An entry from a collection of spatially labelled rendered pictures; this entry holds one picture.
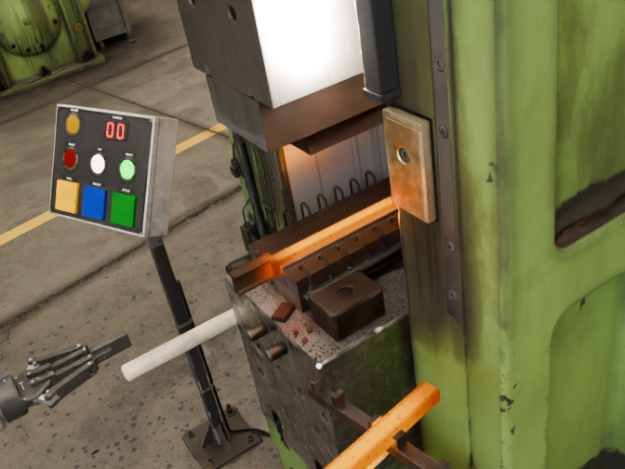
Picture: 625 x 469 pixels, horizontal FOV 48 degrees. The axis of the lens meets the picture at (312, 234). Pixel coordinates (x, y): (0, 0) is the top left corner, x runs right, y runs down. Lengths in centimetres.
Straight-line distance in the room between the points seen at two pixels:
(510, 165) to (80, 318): 249
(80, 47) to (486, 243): 550
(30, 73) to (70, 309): 327
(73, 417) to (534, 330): 194
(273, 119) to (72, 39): 514
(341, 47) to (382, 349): 57
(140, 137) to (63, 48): 463
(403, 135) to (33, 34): 525
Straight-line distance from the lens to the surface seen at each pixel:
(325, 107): 125
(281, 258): 140
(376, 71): 105
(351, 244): 143
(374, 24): 102
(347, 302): 131
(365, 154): 169
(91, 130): 181
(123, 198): 172
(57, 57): 629
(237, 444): 243
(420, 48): 101
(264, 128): 119
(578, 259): 119
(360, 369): 136
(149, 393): 272
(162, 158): 169
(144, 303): 315
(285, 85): 113
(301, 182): 161
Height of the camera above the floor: 180
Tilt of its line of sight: 33 degrees down
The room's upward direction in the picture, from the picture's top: 11 degrees counter-clockwise
